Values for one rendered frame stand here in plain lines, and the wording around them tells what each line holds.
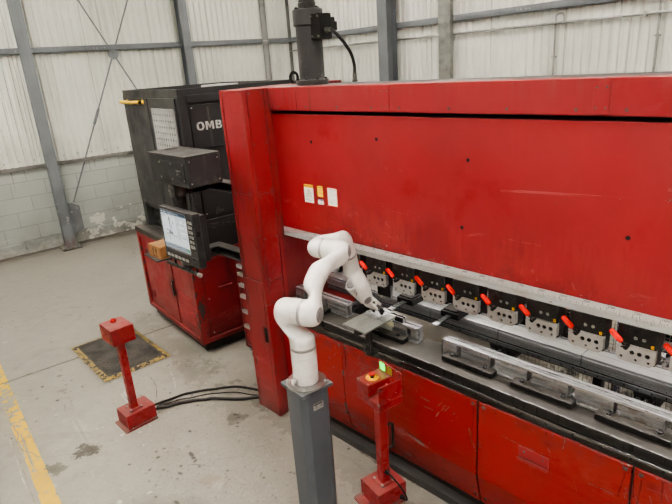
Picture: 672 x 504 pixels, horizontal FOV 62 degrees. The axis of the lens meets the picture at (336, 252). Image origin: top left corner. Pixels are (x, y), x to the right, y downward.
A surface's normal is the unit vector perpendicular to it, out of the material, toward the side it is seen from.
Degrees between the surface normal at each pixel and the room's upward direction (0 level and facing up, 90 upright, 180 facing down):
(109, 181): 90
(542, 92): 90
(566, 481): 90
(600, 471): 90
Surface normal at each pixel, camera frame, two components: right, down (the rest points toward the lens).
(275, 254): 0.70, 0.18
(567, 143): -0.71, 0.27
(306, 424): -0.11, 0.33
